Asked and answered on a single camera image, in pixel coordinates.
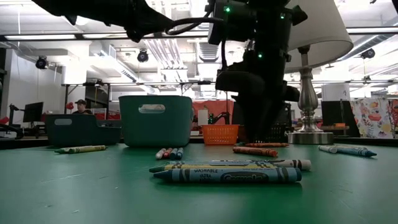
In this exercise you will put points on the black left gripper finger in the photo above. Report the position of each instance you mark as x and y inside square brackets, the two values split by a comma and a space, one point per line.
[253, 119]
[272, 119]

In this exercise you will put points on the orange crayon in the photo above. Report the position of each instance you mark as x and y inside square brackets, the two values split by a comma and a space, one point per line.
[255, 151]
[267, 145]

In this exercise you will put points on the tall teal plastic bin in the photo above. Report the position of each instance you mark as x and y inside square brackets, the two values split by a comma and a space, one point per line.
[155, 130]

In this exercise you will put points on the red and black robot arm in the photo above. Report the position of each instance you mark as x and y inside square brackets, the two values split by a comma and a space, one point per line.
[3, 119]

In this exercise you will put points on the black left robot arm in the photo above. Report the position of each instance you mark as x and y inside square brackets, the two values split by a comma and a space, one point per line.
[109, 12]

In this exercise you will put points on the black background robot arm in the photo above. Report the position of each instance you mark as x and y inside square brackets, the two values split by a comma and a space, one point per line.
[219, 117]

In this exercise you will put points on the black plastic basket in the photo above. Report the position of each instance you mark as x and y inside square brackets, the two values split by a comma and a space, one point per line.
[281, 135]

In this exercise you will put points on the orange plastic basket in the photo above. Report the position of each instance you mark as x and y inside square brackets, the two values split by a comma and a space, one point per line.
[220, 135]

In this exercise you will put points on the orange red panel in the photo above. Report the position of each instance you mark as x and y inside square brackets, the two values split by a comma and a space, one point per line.
[214, 107]

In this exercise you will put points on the white cylindrical container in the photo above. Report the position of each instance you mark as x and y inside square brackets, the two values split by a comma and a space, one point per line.
[202, 117]

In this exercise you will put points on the large white crayon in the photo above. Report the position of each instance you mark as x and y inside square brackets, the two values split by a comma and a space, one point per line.
[298, 164]

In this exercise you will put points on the large blue crayon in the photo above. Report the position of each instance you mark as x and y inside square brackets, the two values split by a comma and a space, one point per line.
[230, 175]

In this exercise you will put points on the black computer monitor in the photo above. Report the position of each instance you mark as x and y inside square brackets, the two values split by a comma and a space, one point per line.
[332, 113]
[33, 112]

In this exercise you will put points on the white cylindrical column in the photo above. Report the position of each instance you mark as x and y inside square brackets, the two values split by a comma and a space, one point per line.
[335, 91]

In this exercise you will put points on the silver lamp white shade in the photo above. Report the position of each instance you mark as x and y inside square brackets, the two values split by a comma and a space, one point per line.
[320, 37]

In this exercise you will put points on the short blue crayon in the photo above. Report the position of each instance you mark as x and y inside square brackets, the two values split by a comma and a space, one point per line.
[180, 153]
[173, 154]

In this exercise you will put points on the large green crayon yellow wrapper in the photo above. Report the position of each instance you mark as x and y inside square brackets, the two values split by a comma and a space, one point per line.
[186, 167]

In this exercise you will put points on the short white crayon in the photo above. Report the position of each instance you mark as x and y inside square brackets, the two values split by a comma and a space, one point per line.
[160, 154]

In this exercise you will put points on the floral patterned cloth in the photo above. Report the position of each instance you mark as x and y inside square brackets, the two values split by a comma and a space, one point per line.
[373, 118]

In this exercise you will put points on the dark shelving unit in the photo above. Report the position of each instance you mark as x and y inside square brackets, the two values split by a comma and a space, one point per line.
[96, 96]

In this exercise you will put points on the person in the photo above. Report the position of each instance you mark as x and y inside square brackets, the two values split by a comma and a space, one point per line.
[81, 108]

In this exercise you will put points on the dark teal stepped bin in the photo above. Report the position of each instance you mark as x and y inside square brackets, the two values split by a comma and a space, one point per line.
[77, 133]

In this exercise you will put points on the red round object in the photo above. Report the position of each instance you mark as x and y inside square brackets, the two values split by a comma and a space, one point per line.
[70, 105]

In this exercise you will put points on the black metal frame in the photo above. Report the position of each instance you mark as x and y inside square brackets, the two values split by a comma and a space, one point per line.
[205, 82]

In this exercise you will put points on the black ceiling camera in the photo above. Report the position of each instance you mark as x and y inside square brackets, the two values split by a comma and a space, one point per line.
[143, 56]
[368, 53]
[41, 62]

